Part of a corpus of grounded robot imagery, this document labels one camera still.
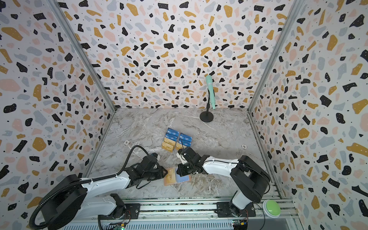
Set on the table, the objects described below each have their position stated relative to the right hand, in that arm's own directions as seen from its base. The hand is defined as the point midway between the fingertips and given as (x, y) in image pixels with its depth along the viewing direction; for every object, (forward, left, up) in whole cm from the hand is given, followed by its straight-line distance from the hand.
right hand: (176, 170), depth 83 cm
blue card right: (+18, -4, +2) cm, 18 cm away
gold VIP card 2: (+19, +6, +1) cm, 20 cm away
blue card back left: (+24, +4, +4) cm, 25 cm away
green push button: (-18, -50, -3) cm, 53 cm away
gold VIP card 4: (+17, +7, -2) cm, 19 cm away
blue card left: (+22, +5, +3) cm, 23 cm away
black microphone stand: (+47, -20, -5) cm, 51 cm away
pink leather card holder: (-3, -1, -5) cm, 6 cm away
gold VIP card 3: (+16, 0, 0) cm, 16 cm away
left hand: (0, +4, -1) cm, 4 cm away
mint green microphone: (+49, -21, +24) cm, 58 cm away
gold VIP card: (-3, +3, -5) cm, 6 cm away
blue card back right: (+21, -5, +4) cm, 22 cm away
